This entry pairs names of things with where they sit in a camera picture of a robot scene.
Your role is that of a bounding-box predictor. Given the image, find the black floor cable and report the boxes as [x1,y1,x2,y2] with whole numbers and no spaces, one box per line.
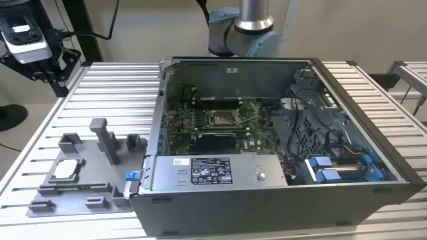
[0,141,21,153]

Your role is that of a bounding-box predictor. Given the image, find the black upright post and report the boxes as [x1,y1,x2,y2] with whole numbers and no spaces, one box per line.
[61,0,104,63]

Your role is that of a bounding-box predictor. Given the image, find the silver metal bracket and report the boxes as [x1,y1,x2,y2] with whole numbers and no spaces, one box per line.
[279,97,307,111]

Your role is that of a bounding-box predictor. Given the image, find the aluminium side table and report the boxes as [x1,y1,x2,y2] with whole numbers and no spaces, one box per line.
[385,60,427,101]

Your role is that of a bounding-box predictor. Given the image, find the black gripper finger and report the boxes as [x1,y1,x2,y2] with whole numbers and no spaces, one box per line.
[31,48,83,98]
[0,53,36,80]

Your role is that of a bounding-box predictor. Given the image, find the green RAM stick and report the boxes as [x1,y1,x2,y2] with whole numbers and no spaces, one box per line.
[197,126,251,132]
[39,183,108,190]

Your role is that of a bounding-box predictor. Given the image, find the black round stand base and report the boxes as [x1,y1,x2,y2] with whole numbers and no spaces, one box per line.
[0,104,29,132]

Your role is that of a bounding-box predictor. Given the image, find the black open PC case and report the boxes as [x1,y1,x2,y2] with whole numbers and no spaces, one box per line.
[128,56,427,237]

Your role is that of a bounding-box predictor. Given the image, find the grey parts rack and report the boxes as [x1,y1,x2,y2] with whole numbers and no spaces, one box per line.
[25,117,149,218]

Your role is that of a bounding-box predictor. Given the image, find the red black wire bundle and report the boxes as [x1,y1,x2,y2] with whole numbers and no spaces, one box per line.
[281,159,301,181]

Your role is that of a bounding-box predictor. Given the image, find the grey perforated drive cage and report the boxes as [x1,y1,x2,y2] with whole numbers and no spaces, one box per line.
[271,84,355,161]

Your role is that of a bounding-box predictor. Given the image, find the black camera cable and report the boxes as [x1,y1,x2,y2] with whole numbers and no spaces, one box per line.
[45,0,120,41]

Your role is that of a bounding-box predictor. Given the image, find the black RAM slot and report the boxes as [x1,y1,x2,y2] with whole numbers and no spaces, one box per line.
[195,98,241,111]

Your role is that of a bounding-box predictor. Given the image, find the CPU socket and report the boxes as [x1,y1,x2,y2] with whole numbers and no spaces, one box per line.
[208,109,241,128]

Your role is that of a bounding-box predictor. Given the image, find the thin hanging cables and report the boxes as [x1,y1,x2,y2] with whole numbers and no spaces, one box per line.
[399,86,426,116]

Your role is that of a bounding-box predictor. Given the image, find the green motherboard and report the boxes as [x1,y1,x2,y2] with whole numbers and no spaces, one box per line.
[164,98,289,157]

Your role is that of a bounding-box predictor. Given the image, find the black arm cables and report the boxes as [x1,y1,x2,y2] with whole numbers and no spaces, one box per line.
[193,0,212,23]

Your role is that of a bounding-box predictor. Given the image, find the metal socket cover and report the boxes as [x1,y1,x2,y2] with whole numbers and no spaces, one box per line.
[235,100,265,123]

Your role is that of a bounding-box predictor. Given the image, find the metal locking lever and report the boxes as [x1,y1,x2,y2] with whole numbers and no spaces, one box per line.
[195,97,215,114]

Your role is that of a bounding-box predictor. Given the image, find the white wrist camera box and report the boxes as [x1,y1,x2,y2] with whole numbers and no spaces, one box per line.
[0,14,55,64]

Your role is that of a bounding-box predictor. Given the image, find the blue wire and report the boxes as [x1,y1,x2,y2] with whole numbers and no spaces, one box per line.
[345,143,376,163]

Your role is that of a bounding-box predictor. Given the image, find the black graphics card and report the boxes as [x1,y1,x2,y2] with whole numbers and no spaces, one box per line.
[195,131,239,154]

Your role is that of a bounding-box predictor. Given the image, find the grey blue plastic latch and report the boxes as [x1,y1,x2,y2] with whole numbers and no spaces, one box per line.
[295,69,321,87]

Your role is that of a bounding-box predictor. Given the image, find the silver CPU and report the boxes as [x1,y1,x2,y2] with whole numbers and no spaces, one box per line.
[52,159,81,179]

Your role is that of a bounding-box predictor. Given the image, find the hard disk in blue carrier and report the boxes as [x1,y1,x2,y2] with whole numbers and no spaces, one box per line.
[304,155,371,169]
[312,167,384,185]

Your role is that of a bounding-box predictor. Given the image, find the silver power supply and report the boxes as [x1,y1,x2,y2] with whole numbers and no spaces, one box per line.
[151,154,288,191]

